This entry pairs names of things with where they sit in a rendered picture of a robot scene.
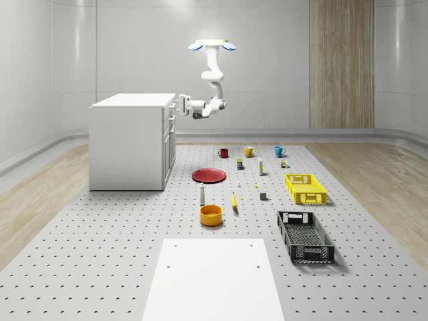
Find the white drawer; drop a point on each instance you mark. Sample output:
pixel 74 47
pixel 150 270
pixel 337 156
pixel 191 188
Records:
pixel 166 112

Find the blue mug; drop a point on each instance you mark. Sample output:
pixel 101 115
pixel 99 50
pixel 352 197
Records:
pixel 279 152

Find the white cabinet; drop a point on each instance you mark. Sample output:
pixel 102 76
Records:
pixel 127 147

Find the white board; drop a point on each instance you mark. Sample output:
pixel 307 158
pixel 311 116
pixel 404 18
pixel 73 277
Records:
pixel 214 284

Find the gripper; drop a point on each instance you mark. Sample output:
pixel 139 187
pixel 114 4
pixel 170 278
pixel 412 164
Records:
pixel 184 105

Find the yellow basket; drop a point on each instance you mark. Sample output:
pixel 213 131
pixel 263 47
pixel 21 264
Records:
pixel 309 197

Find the white yellow carton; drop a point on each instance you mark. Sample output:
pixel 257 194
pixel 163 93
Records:
pixel 261 167

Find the dark grey basket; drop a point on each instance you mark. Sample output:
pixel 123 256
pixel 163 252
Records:
pixel 311 254

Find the red mug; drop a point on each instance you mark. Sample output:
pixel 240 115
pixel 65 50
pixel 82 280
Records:
pixel 224 154

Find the grey cube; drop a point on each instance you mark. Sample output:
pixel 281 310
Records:
pixel 263 196

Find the puzzle cube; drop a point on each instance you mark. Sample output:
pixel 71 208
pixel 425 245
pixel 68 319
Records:
pixel 284 164

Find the red plate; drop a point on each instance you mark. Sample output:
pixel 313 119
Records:
pixel 209 176

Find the banana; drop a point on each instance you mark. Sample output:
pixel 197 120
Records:
pixel 234 202

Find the yellow bowl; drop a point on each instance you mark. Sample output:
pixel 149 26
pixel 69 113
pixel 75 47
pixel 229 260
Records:
pixel 211 219

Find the white bottle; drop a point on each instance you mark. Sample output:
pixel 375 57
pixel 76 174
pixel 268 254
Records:
pixel 202 195

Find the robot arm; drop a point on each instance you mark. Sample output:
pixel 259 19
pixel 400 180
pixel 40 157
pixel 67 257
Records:
pixel 212 63

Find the yellow mug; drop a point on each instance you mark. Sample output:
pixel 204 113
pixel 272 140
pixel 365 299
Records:
pixel 248 152

